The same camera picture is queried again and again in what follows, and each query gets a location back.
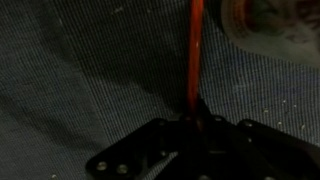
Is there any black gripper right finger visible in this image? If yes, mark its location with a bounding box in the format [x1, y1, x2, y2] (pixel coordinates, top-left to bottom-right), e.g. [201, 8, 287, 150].
[203, 116, 320, 180]

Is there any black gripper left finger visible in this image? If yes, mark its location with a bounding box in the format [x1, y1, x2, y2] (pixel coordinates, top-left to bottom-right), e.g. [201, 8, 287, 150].
[85, 115, 197, 180]

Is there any red and silver soda can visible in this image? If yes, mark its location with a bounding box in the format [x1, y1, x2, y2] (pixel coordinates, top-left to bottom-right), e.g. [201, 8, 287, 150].
[221, 0, 320, 68]

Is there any red plastic straw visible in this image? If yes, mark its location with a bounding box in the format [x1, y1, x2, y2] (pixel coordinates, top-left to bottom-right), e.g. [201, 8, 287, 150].
[187, 0, 204, 114]

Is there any dark blue cloth mat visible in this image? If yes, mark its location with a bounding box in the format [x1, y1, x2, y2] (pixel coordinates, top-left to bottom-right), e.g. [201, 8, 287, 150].
[0, 0, 320, 180]

